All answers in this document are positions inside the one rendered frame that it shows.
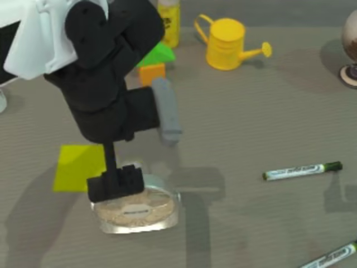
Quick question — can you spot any green wedge block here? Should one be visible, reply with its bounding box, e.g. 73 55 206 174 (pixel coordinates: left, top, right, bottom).
136 41 177 68

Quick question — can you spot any orange block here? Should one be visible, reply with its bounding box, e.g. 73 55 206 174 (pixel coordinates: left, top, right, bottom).
138 63 166 87

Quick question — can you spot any brown globe on stand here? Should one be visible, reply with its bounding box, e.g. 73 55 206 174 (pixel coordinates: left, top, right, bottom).
339 10 357 90

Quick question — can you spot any green whiteboard marker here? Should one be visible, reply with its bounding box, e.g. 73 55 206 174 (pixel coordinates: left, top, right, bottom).
297 240 357 268
261 160 344 182

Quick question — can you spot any clear container of grain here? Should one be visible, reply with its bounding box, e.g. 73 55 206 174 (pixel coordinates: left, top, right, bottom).
90 161 181 235

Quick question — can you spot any yellow-green sheet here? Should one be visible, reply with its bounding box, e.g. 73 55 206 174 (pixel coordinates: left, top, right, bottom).
52 143 108 193

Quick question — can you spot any yellow watering can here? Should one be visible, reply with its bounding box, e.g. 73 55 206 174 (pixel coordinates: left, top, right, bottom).
194 13 273 71

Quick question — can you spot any yellow bottle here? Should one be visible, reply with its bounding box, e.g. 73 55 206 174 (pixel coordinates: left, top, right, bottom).
157 0 182 49

